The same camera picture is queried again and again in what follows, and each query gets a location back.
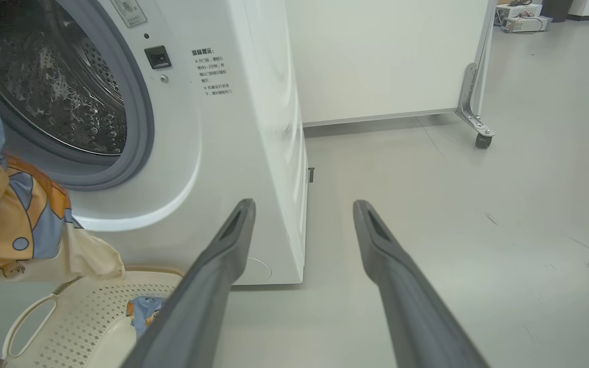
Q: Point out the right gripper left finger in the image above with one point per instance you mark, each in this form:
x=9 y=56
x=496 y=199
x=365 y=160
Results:
x=197 y=306

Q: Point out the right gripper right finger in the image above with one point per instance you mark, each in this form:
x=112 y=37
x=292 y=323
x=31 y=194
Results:
x=412 y=317

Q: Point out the blue bear print garment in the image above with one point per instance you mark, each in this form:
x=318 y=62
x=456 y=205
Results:
x=143 y=314

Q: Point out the cream cartoon print garment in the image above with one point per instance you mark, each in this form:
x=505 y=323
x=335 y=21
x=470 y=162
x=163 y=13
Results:
x=18 y=220

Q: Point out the white front-load washing machine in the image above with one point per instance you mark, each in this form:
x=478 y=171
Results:
x=223 y=153

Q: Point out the black door latch socket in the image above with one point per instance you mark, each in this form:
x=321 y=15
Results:
x=158 y=57

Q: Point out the stainless steel washing machine drum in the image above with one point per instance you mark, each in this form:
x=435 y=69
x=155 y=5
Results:
x=44 y=76

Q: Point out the cream perforated laundry basket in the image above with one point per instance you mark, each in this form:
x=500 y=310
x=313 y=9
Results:
x=85 y=317

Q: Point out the black caster wheel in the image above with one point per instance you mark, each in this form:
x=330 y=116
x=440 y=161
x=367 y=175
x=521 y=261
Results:
x=483 y=141

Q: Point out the white partition panel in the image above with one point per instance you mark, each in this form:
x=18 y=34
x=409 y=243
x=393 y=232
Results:
x=376 y=61

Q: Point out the grey warning label sticker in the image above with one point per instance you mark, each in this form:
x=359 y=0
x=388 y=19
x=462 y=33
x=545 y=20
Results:
x=128 y=13

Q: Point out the grey electronics box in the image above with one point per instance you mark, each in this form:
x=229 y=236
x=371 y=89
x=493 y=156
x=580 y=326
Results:
x=527 y=24

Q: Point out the white perforated crate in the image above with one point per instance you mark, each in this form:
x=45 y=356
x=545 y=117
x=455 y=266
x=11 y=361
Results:
x=519 y=11

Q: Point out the black bin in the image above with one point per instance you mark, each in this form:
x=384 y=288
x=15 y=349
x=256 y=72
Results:
x=558 y=9

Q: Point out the metal panel leg bracket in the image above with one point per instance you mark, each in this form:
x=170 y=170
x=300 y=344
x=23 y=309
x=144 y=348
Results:
x=471 y=97

